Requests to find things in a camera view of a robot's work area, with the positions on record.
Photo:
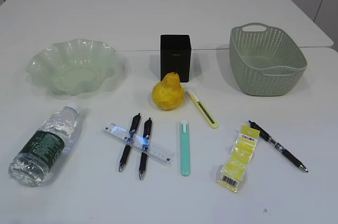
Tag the yellow pear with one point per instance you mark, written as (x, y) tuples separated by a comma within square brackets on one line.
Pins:
[(168, 94)]

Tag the mint green utility knife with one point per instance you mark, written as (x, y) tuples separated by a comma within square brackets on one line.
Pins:
[(185, 149)]

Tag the yellow utility knife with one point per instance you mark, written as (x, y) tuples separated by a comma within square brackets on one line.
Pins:
[(203, 109)]

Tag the yellow waste paper wrapper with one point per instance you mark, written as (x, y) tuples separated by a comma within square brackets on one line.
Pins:
[(235, 167)]

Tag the clear water bottle green label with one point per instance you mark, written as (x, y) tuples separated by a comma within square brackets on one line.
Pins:
[(34, 161)]

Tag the black pen right of pair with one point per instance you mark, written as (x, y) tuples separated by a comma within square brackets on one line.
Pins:
[(144, 156)]

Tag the black pen of pair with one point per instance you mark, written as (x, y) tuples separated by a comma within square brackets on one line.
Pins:
[(130, 140), (144, 156)]

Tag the black pen left of pair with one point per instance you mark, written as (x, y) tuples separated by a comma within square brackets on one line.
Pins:
[(130, 140)]

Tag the black square pen holder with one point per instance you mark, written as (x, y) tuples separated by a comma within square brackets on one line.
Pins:
[(175, 55)]

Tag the clear plastic ruler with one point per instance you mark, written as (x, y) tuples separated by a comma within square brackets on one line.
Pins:
[(155, 151)]

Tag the pale green wavy plate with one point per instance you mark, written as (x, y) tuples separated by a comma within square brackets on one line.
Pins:
[(73, 67)]

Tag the black pen far right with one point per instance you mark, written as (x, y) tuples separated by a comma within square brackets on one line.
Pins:
[(278, 146)]

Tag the green woven plastic basket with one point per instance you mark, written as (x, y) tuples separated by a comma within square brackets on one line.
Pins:
[(265, 63)]

